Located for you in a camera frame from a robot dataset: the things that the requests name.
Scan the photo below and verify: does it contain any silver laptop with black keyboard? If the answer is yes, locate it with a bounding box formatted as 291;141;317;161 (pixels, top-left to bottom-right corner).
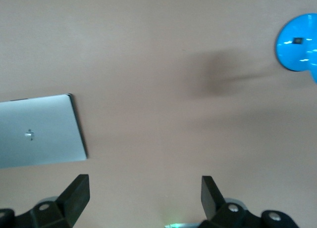
0;93;89;169

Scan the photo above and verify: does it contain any blue round plastic object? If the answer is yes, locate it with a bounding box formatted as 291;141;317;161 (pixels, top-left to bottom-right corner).
274;12;317;85

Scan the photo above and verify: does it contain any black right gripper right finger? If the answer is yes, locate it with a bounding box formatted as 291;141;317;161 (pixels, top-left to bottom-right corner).
198;176;301;228

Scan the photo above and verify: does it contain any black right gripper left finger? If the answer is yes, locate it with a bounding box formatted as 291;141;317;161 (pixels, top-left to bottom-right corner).
0;174;91;228

